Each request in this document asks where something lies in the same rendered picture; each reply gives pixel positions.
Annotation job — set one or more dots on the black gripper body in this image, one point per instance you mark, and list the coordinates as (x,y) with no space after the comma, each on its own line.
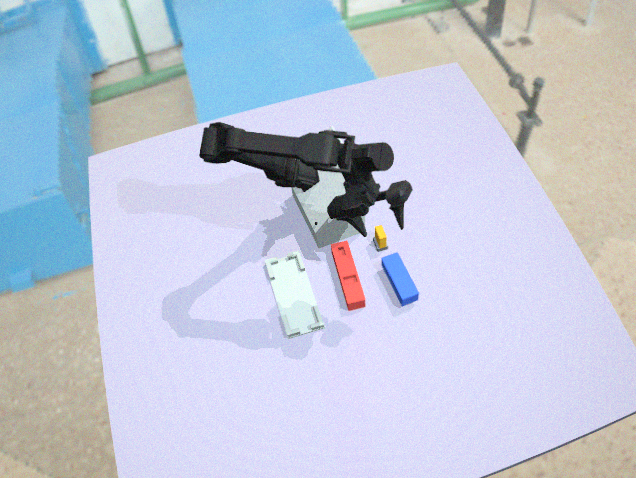
(396,193)

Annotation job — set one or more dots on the yellow rectangular block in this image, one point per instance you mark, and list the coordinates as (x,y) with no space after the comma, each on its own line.
(380,236)

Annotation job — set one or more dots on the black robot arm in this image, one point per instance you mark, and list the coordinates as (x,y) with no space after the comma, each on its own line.
(294,161)

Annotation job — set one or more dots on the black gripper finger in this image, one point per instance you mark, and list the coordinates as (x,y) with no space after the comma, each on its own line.
(356,222)
(398,211)

